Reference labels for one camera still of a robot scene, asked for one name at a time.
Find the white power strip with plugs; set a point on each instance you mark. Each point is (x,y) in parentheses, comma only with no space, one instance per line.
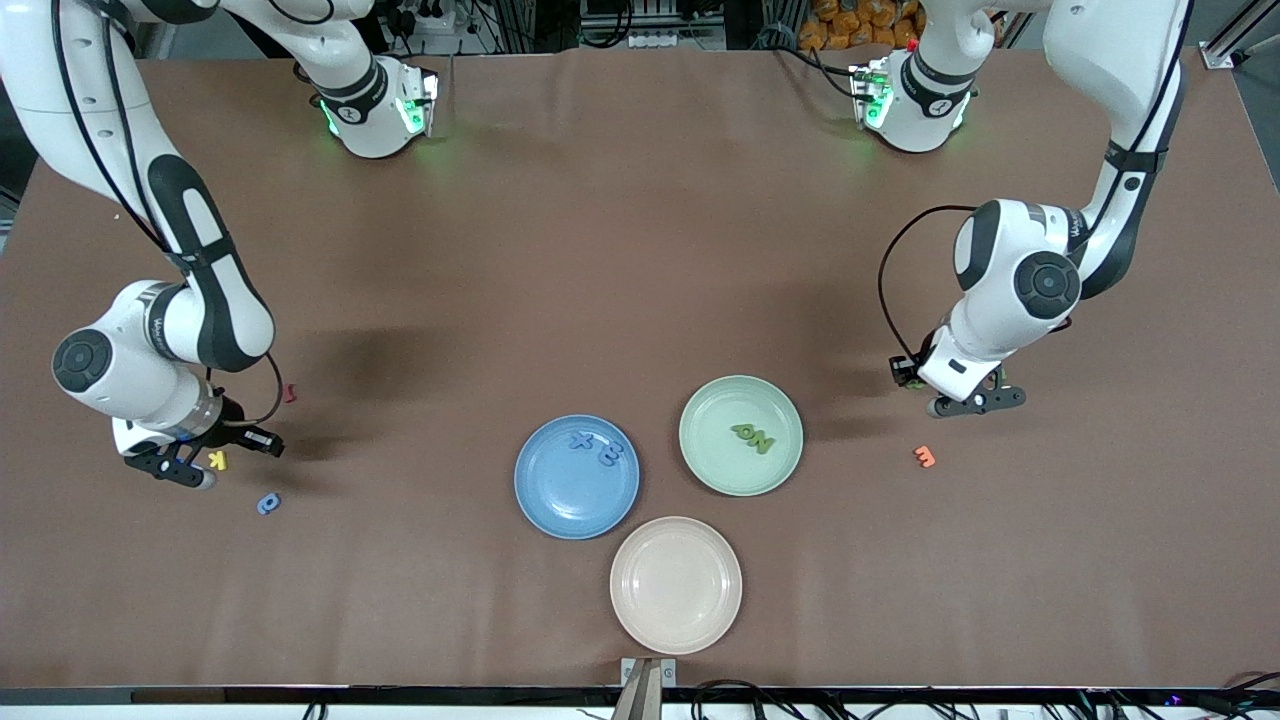
(435,18)

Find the blue foam letter a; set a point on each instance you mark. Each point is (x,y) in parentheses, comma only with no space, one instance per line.
(264,507)

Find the orange packaged items pile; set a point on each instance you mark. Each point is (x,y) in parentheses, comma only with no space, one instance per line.
(850,25)

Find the brown table cover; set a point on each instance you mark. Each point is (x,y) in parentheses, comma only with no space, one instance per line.
(640,250)

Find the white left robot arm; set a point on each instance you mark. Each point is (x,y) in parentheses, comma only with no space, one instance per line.
(985,330)

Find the blue foam letter X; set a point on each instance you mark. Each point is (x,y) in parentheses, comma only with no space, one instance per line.
(582,440)

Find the green foam letter N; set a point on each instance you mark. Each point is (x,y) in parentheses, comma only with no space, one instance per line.
(763,443)

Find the aluminium extrusion rail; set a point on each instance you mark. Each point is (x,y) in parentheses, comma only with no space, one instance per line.
(650,8)

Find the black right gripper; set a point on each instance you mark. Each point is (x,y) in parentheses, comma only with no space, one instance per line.
(229,414)

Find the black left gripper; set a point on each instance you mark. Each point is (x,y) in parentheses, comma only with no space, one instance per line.
(908,372)

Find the blue foam letter E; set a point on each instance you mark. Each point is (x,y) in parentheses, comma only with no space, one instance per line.
(611,456)

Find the orange foam letter m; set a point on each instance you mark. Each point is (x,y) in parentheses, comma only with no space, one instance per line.
(924,457)

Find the blue plate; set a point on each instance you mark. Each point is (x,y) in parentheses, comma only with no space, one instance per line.
(577,500)

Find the green plate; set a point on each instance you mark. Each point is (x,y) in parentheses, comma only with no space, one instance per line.
(720,460)

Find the aluminium frame post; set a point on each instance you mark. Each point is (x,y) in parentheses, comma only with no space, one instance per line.
(1218,55)

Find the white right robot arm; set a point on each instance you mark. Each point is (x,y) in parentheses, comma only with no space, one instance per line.
(150,380)

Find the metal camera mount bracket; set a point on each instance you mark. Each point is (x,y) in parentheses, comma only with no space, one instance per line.
(632,668)

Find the beige plate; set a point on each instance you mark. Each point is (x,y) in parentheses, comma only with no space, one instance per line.
(676,585)

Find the green foam letter a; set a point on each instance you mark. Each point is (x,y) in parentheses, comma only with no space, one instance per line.
(742,432)

